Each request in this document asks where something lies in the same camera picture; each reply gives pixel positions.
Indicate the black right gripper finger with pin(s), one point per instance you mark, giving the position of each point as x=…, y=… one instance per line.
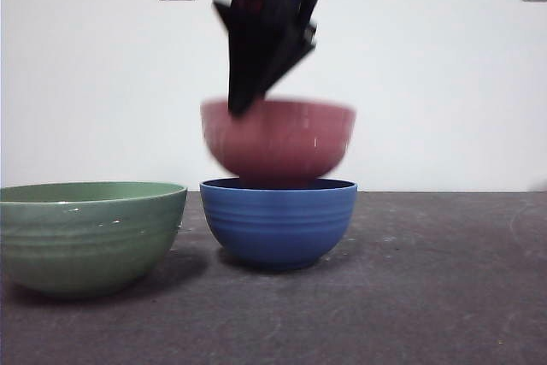
x=295, y=53
x=250, y=61

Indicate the red ribbed bowl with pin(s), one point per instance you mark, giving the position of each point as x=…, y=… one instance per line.
x=290, y=143

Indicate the green ribbed bowl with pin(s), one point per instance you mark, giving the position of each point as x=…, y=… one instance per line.
x=85, y=241

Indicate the blue ribbed bowl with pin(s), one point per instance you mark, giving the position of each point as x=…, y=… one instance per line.
x=278, y=228

